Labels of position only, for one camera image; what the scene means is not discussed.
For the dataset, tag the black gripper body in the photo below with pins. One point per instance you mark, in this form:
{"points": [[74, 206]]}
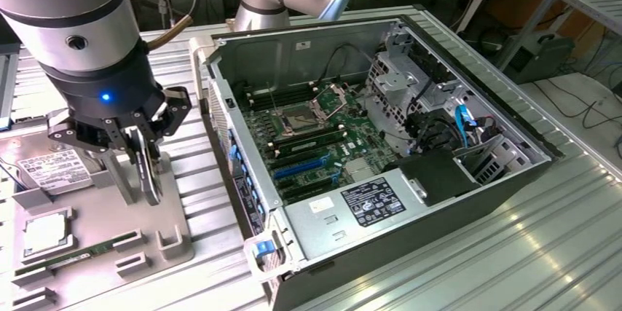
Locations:
{"points": [[108, 85]]}

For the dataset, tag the blue expansion slot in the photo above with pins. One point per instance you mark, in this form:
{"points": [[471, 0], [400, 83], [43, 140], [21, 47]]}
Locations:
{"points": [[300, 168]]}

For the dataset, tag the long black expansion slot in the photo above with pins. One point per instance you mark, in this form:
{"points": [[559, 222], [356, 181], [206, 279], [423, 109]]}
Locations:
{"points": [[312, 191], [306, 184]]}

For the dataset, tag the silver hard disk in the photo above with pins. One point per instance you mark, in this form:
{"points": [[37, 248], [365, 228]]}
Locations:
{"points": [[54, 170]]}

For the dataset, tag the thin locking lever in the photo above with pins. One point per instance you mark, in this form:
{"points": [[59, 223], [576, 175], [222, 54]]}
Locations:
{"points": [[276, 100]]}

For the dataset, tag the grey parts rack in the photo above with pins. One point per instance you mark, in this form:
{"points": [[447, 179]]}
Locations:
{"points": [[98, 216]]}

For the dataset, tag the CPU socket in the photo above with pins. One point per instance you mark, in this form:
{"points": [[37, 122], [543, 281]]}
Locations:
{"points": [[298, 118]]}

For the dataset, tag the silver CPU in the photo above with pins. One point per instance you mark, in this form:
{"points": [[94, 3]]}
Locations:
{"points": [[46, 234]]}

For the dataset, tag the green RAM stick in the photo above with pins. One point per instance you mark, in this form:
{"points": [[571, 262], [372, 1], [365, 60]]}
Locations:
{"points": [[313, 145], [73, 255]]}

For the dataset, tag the white case sticker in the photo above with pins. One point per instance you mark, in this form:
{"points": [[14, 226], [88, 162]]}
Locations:
{"points": [[304, 46]]}

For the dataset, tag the silver socket cover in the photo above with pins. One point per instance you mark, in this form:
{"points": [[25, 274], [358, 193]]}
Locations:
{"points": [[338, 89]]}

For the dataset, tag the green motherboard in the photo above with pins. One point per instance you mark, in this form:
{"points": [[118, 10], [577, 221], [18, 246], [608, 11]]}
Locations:
{"points": [[360, 136]]}

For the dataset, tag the silver chipset heatsink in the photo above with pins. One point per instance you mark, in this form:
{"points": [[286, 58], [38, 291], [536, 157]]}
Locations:
{"points": [[361, 171]]}

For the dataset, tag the blue case latch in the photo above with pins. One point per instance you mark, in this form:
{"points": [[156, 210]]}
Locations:
{"points": [[265, 247]]}

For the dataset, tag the grey power supply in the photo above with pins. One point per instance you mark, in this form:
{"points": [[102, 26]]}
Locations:
{"points": [[316, 231]]}

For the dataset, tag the silver drive cage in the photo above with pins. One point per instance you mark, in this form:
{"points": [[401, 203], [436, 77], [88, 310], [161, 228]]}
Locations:
{"points": [[395, 81]]}

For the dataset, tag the black plastic shroud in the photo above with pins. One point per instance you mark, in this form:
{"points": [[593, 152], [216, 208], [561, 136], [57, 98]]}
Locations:
{"points": [[433, 176]]}

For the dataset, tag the open PC case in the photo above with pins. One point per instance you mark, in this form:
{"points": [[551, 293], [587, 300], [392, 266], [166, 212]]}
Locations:
{"points": [[389, 274]]}

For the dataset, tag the black box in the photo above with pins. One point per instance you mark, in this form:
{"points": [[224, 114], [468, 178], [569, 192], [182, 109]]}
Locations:
{"points": [[544, 59]]}

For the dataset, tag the silver perforated bracket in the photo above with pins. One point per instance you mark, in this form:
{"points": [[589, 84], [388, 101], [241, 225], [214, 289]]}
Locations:
{"points": [[487, 165]]}

